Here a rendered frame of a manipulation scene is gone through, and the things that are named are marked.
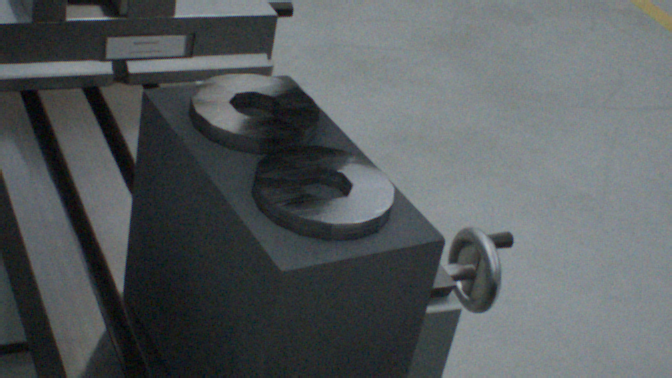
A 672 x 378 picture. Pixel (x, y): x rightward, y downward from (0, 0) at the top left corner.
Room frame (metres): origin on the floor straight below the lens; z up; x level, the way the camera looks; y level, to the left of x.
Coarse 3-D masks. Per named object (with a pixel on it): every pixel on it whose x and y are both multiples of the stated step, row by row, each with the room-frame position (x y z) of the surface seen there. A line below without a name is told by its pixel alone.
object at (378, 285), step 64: (192, 128) 0.68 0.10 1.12; (256, 128) 0.67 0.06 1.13; (320, 128) 0.71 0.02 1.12; (192, 192) 0.64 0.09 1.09; (256, 192) 0.60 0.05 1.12; (320, 192) 0.63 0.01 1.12; (384, 192) 0.63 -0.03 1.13; (128, 256) 0.71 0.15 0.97; (192, 256) 0.63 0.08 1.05; (256, 256) 0.56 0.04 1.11; (320, 256) 0.56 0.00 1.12; (384, 256) 0.58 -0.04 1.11; (192, 320) 0.62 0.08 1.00; (256, 320) 0.55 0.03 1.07; (320, 320) 0.56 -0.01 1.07; (384, 320) 0.59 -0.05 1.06
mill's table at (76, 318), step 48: (0, 96) 0.98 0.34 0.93; (48, 96) 0.99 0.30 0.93; (96, 96) 1.05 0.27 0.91; (0, 144) 0.89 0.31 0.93; (48, 144) 0.94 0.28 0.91; (96, 144) 0.93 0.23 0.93; (0, 192) 0.84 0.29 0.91; (48, 192) 0.83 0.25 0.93; (96, 192) 0.85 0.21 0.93; (0, 240) 0.84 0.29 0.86; (48, 240) 0.76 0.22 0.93; (96, 240) 0.78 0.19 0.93; (48, 288) 0.70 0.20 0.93; (96, 288) 0.75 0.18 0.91; (48, 336) 0.66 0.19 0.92; (96, 336) 0.66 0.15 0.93; (144, 336) 0.67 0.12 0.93
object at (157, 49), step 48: (0, 0) 1.05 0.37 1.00; (48, 0) 1.02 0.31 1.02; (96, 0) 1.11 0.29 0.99; (192, 0) 1.13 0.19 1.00; (240, 0) 1.16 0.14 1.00; (0, 48) 1.00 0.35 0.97; (48, 48) 1.02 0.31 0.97; (96, 48) 1.05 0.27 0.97; (144, 48) 1.07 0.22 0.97; (192, 48) 1.10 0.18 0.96; (240, 48) 1.13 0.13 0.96
